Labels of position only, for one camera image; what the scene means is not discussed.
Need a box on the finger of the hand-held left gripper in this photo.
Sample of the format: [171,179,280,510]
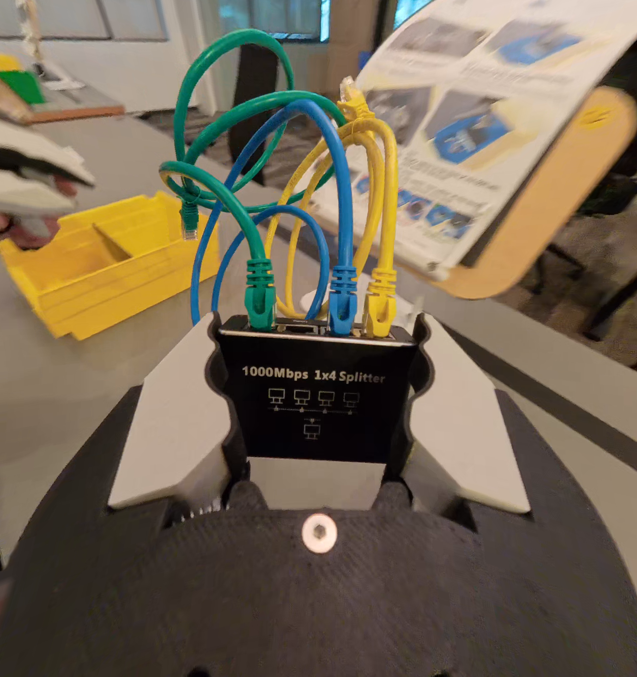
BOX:
[0,168,78,213]
[0,115,96,187]

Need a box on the blue ethernet cable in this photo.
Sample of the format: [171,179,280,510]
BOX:
[190,99,359,337]

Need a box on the printed instruction sheet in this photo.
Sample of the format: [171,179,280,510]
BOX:
[310,0,637,276]

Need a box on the wooden clipboard board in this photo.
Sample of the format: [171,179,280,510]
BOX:
[430,87,637,301]

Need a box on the green ethernet cable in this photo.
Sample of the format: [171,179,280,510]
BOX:
[159,29,349,333]

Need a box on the black chair backrest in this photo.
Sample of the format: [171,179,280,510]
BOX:
[229,44,280,186]

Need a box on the yellow ethernet cable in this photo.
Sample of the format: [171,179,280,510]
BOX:
[265,77,400,339]

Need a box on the black ethernet splitter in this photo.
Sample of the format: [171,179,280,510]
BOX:
[217,314,419,465]

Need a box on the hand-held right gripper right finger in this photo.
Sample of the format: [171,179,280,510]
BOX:
[387,312,532,515]

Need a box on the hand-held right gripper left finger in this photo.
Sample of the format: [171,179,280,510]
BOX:
[108,311,249,513]

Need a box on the white stand base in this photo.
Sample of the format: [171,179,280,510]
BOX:
[297,286,427,323]

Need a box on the yellow plastic bin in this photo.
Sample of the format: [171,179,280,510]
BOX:
[0,190,221,340]

